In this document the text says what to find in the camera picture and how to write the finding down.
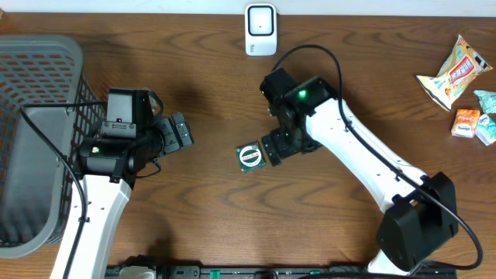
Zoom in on round tape roll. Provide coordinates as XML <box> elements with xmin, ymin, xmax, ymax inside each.
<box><xmin>236</xmin><ymin>142</ymin><xmax>266</xmax><ymax>173</ymax></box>

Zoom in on orange small carton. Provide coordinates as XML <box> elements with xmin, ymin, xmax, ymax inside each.
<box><xmin>451</xmin><ymin>109</ymin><xmax>481</xmax><ymax>138</ymax></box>

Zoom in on yellow snack bag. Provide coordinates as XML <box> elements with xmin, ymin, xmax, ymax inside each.
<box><xmin>415</xmin><ymin>35</ymin><xmax>493</xmax><ymax>112</ymax></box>

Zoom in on teal small carton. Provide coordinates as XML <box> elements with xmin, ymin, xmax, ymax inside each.
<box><xmin>476</xmin><ymin>114</ymin><xmax>495</xmax><ymax>146</ymax></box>

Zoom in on mint green pack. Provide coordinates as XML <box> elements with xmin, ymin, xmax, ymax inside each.
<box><xmin>474</xmin><ymin>90</ymin><xmax>496</xmax><ymax>114</ymax></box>

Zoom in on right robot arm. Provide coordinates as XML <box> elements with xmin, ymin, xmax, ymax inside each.
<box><xmin>260</xmin><ymin>68</ymin><xmax>459</xmax><ymax>275</ymax></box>

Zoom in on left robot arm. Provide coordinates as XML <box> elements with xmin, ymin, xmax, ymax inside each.
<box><xmin>50</xmin><ymin>88</ymin><xmax>194</xmax><ymax>278</ymax></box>

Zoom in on white barcode scanner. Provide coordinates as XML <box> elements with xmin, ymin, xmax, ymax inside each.
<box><xmin>245</xmin><ymin>3</ymin><xmax>277</xmax><ymax>57</ymax></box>

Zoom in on grey plastic shopping basket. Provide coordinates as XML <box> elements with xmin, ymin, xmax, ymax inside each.
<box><xmin>1</xmin><ymin>35</ymin><xmax>105</xmax><ymax>259</ymax></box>

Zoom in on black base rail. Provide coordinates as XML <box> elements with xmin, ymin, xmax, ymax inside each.
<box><xmin>104</xmin><ymin>263</ymin><xmax>459</xmax><ymax>279</ymax></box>

